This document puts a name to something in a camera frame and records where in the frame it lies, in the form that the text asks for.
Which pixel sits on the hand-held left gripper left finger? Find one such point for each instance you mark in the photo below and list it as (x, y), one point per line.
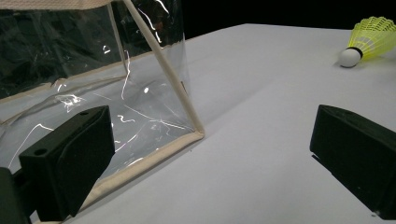
(68, 161)

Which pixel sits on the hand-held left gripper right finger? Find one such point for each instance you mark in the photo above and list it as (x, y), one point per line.
(358, 155)

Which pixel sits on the clear plastic bag beige trim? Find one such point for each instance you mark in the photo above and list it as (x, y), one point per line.
(149, 102)

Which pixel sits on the yellow shuttlecock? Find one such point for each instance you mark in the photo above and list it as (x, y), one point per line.
(373, 37)

